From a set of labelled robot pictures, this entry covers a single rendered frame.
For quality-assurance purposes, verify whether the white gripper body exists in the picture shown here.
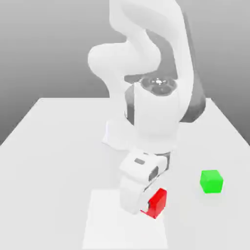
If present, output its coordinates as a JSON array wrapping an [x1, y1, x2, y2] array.
[[119, 173, 157, 215]]

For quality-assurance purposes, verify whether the small red cube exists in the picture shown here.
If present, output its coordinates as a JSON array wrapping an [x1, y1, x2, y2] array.
[[140, 187, 168, 219]]

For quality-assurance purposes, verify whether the small green cube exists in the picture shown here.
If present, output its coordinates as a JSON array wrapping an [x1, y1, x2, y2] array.
[[199, 169, 224, 194]]

